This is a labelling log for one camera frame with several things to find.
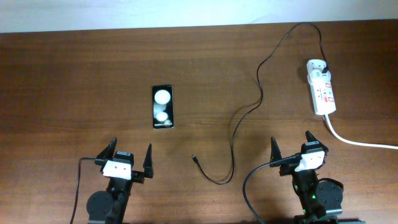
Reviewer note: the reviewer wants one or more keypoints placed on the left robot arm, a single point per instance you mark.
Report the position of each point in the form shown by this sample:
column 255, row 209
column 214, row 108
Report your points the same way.
column 109, row 206

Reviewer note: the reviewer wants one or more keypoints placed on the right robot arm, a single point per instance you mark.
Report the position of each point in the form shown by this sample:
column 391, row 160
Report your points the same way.
column 320, row 199

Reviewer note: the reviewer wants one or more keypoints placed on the black Samsung flip phone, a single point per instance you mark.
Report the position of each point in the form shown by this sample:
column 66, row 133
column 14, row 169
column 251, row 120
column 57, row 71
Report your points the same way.
column 162, row 107

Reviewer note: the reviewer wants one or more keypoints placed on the white power strip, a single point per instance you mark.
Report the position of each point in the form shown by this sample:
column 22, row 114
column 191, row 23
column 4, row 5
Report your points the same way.
column 322, row 93

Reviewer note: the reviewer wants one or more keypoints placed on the white USB charger adapter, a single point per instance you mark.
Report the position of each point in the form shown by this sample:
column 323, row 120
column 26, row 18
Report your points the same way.
column 316, row 70

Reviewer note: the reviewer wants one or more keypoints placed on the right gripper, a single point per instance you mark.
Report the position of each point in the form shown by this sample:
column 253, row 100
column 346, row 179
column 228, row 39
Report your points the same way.
column 275, row 154

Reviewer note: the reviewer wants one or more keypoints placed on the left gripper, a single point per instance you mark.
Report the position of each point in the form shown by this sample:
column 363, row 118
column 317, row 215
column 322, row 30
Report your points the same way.
column 138, row 176

